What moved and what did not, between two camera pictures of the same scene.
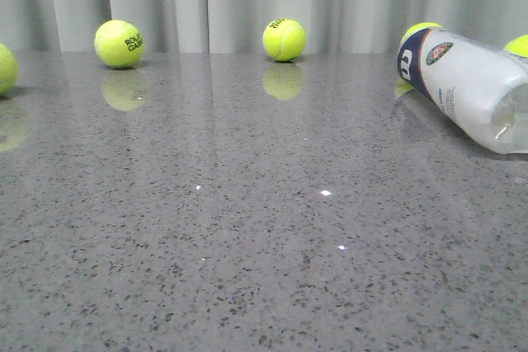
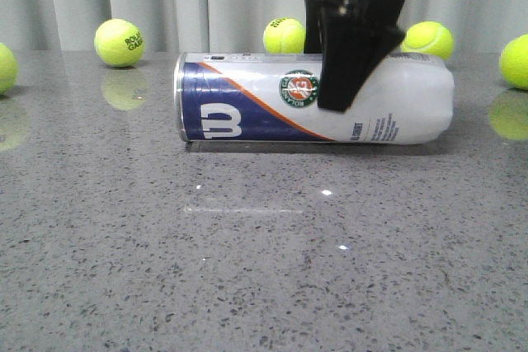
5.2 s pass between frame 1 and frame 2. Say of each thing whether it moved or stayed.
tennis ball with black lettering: stayed
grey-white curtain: stayed
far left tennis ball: stayed
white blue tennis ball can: moved
